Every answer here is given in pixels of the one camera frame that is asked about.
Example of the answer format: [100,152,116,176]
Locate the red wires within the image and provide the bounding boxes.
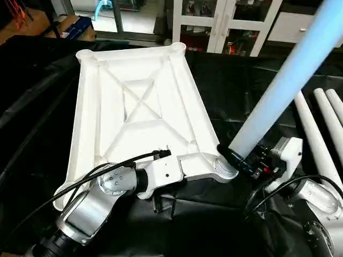
[8,0,30,30]

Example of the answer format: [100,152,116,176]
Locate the grey metal pole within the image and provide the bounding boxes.
[110,0,124,35]

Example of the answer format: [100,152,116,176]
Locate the white plastic table leg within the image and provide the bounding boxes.
[326,88,343,125]
[214,0,343,180]
[313,88,343,153]
[294,90,343,191]

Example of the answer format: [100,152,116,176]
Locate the white drawer unit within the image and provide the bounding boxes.
[267,12,343,44]

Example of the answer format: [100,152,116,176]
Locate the blue box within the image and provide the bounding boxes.
[67,16,94,41]

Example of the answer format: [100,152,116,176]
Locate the turquoise plastic stool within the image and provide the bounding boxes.
[95,0,116,21]

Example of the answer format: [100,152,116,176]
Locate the brown cardboard board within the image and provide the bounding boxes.
[0,19,73,46]

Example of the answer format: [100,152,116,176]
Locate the white glass door cabinet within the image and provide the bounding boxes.
[171,0,285,57]

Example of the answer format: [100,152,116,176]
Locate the black work mat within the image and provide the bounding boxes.
[0,35,343,257]

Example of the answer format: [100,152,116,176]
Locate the white plastic table top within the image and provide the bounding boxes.
[53,43,239,210]

